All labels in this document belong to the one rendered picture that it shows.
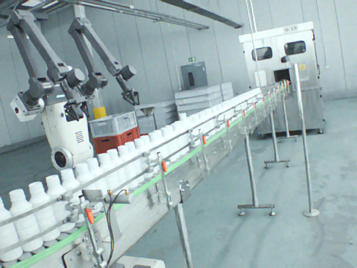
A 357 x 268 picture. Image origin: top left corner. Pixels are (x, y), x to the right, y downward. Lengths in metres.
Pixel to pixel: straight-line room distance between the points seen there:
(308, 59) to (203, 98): 3.23
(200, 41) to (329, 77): 4.98
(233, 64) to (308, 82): 6.25
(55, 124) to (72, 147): 0.16
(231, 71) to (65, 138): 10.65
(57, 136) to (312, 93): 5.12
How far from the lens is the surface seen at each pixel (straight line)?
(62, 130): 1.79
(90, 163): 1.07
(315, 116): 6.27
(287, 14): 11.87
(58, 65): 1.58
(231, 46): 12.14
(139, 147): 1.30
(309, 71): 6.19
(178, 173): 1.49
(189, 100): 8.43
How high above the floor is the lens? 1.35
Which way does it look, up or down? 9 degrees down
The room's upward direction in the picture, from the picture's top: 10 degrees counter-clockwise
